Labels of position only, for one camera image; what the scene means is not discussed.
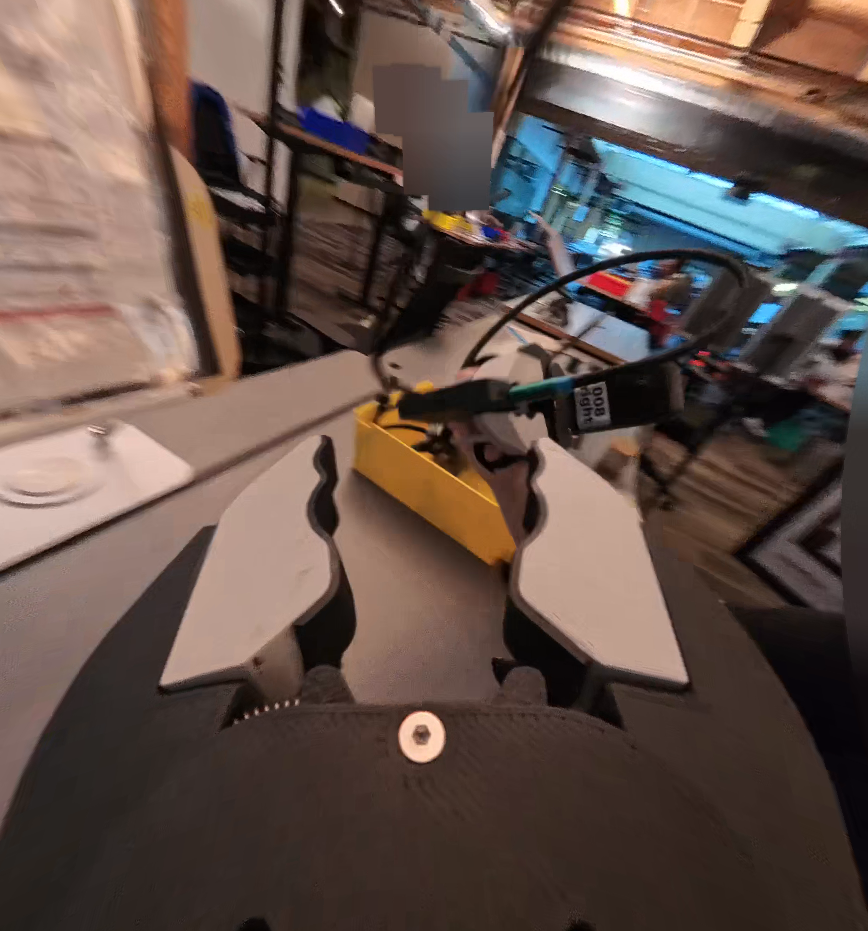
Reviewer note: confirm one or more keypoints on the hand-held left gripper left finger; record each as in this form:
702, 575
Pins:
259, 582

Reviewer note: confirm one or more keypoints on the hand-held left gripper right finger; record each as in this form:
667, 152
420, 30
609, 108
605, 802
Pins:
594, 582

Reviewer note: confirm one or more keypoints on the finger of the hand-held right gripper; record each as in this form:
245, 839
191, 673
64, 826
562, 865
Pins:
510, 473
514, 364

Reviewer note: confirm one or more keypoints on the yellow plastic bin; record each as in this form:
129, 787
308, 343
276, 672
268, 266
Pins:
434, 494

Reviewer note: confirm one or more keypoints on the white plate with round disc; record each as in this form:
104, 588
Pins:
77, 494

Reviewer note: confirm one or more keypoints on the blue plastic bin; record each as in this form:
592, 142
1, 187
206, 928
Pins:
332, 127

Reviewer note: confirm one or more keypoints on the laminated instruction sheet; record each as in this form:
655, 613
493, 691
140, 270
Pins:
56, 218

